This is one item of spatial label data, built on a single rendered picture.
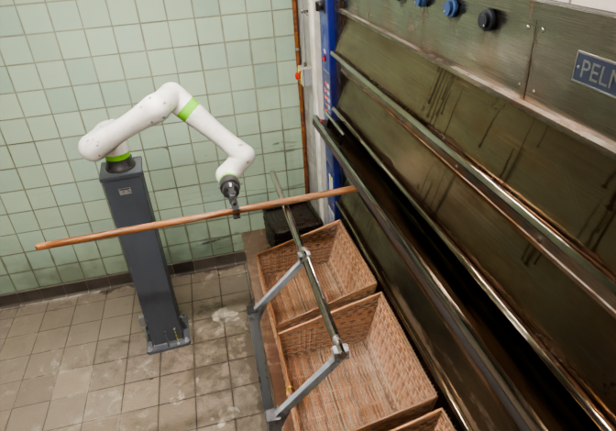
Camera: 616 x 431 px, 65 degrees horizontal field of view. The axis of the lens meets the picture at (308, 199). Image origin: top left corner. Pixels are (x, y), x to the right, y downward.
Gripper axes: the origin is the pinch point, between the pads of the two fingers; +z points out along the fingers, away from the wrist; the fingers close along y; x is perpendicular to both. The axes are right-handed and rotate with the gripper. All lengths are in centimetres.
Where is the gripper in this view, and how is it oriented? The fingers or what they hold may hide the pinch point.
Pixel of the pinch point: (236, 210)
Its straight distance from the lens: 209.7
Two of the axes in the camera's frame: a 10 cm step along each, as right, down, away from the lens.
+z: 2.5, 4.8, -8.4
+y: 0.6, 8.6, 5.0
